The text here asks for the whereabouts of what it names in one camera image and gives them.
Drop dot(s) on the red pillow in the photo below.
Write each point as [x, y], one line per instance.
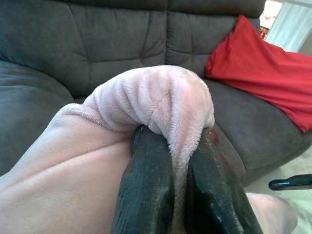
[263, 68]

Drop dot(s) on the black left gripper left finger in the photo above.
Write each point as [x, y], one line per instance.
[146, 182]

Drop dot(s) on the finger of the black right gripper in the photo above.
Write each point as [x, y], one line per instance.
[287, 184]

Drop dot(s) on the pink cat-shaped pillow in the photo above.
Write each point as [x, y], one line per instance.
[61, 182]

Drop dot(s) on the dark brown fabric sofa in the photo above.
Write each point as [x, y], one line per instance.
[109, 36]

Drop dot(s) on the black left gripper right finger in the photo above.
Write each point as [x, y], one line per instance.
[214, 195]

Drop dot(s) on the white curtain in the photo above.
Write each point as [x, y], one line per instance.
[290, 24]

